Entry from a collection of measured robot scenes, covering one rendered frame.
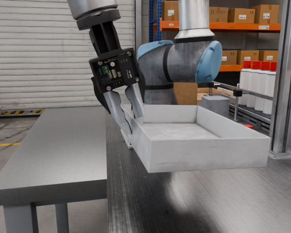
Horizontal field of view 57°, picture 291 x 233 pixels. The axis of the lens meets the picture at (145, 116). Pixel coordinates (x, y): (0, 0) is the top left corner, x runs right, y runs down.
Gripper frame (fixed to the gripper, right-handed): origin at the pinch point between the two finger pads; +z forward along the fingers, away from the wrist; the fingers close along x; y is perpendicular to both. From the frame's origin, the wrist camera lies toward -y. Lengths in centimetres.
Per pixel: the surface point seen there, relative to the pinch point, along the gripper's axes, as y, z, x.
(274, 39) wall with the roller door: -488, 68, 354
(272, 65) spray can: -46, 9, 59
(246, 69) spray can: -65, 12, 58
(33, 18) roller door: -449, -95, -88
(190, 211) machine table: 6.2, 17.7, 5.2
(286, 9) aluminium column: -20, -11, 48
